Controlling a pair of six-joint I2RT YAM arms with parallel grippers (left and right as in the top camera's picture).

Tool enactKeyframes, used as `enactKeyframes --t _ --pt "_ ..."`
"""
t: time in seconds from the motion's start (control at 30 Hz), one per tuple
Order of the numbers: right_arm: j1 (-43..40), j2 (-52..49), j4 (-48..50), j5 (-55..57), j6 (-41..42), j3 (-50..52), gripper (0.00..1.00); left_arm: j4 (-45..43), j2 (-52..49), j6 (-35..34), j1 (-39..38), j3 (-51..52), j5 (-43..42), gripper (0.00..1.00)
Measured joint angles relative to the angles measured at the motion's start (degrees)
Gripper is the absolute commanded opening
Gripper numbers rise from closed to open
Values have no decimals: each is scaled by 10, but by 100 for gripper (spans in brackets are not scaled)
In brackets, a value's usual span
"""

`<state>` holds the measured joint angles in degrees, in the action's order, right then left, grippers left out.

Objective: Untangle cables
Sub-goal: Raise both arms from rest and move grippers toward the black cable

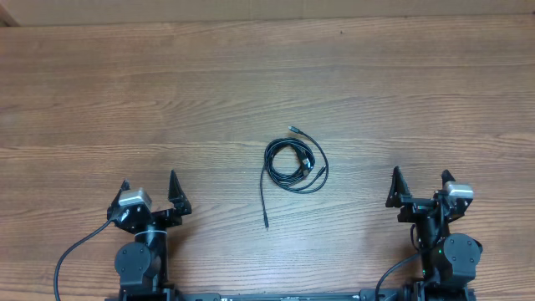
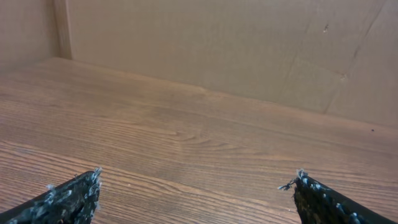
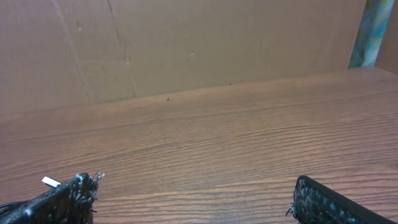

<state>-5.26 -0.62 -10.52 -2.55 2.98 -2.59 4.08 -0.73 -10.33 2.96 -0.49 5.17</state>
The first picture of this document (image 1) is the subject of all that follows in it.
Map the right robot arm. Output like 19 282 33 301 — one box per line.
374 166 483 300

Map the long black usb cable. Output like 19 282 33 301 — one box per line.
259 138 316 231

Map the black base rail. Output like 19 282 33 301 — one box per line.
104 288 477 301

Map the short black usb cable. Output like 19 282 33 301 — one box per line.
288 125 330 195

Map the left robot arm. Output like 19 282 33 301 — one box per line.
107 171 192 301

